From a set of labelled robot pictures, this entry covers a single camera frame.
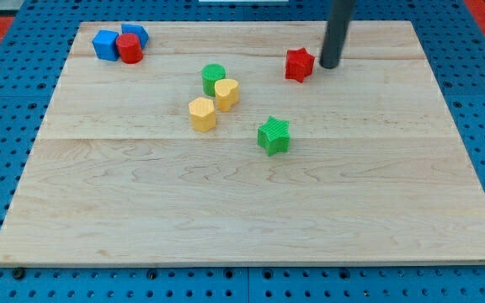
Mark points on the blue cube block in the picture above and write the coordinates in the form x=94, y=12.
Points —
x=104, y=44

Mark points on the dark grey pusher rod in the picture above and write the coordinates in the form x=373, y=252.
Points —
x=340, y=15

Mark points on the wooden board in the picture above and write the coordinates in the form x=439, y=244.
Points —
x=376, y=173

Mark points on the blue pentagon block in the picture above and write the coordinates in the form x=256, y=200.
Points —
x=138, y=30

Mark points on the green cylinder block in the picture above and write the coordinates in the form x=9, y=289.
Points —
x=210, y=74

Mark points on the red cylinder block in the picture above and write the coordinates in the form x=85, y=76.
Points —
x=129, y=47

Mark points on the yellow heart block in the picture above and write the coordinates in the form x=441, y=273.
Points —
x=227, y=93

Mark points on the red star block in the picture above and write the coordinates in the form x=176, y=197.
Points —
x=298, y=64

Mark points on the green star block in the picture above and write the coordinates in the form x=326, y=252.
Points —
x=274, y=136

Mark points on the yellow hexagon block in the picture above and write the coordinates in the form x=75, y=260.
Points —
x=202, y=114

